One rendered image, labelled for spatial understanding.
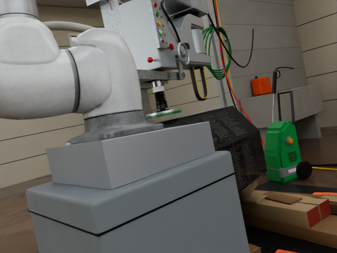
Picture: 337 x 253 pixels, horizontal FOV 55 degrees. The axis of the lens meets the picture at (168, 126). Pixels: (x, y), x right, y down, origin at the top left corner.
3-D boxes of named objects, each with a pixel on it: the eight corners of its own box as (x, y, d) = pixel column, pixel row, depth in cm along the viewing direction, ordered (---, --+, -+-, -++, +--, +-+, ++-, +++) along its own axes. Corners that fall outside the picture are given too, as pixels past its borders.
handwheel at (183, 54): (179, 69, 208) (174, 46, 208) (193, 66, 204) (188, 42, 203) (168, 69, 195) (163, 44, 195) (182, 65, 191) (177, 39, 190)
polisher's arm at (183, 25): (192, 83, 266) (180, 23, 264) (218, 76, 255) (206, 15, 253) (145, 86, 202) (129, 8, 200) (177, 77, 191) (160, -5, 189)
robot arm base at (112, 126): (176, 126, 87) (172, 106, 87) (109, 138, 71) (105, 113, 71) (133, 133, 100) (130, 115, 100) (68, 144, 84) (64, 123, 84)
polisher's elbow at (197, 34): (177, 59, 248) (172, 34, 247) (189, 60, 265) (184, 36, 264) (199, 53, 239) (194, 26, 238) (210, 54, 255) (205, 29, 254)
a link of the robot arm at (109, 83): (155, 107, 82) (141, 21, 81) (86, 116, 72) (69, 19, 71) (128, 114, 95) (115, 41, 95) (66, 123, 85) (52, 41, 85)
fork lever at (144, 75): (162, 85, 220) (160, 77, 220) (187, 78, 211) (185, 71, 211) (94, 85, 160) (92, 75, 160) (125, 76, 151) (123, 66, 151)
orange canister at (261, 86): (250, 99, 500) (246, 78, 498) (268, 95, 532) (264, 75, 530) (262, 97, 483) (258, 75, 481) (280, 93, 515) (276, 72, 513)
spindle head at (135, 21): (161, 79, 223) (148, 15, 221) (189, 72, 212) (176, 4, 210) (131, 80, 192) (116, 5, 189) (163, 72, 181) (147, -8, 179)
